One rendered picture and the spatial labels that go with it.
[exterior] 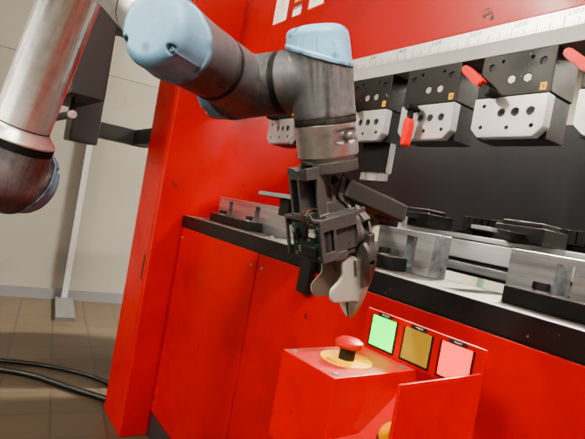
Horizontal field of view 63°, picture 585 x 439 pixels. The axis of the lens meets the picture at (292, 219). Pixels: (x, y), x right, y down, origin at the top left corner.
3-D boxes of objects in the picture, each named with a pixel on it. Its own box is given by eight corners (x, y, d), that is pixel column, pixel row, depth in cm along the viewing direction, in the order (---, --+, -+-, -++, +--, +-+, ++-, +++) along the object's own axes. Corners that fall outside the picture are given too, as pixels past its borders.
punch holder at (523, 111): (468, 138, 97) (483, 57, 97) (492, 146, 102) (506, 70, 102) (541, 135, 85) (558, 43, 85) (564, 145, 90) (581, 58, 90)
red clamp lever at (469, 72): (463, 61, 96) (491, 89, 90) (475, 68, 98) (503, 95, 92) (457, 69, 97) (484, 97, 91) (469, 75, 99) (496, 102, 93)
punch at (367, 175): (357, 178, 128) (363, 144, 128) (362, 179, 129) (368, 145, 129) (384, 180, 120) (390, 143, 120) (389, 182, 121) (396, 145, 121)
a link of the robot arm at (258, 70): (176, 40, 56) (258, 25, 52) (226, 72, 67) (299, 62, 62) (173, 106, 56) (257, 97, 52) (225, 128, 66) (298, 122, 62)
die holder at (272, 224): (216, 219, 189) (220, 196, 189) (230, 222, 192) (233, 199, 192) (285, 239, 148) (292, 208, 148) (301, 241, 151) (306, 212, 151)
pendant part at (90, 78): (44, 101, 205) (58, 17, 205) (74, 108, 213) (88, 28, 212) (70, 92, 170) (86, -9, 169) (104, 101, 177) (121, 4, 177)
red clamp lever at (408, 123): (397, 145, 108) (404, 102, 108) (409, 149, 110) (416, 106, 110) (402, 145, 106) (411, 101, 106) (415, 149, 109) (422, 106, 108)
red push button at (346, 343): (325, 359, 66) (329, 334, 66) (346, 358, 68) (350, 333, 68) (345, 370, 63) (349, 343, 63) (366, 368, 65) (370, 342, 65)
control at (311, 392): (267, 434, 66) (290, 305, 65) (350, 419, 75) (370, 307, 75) (375, 526, 50) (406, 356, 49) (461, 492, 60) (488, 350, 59)
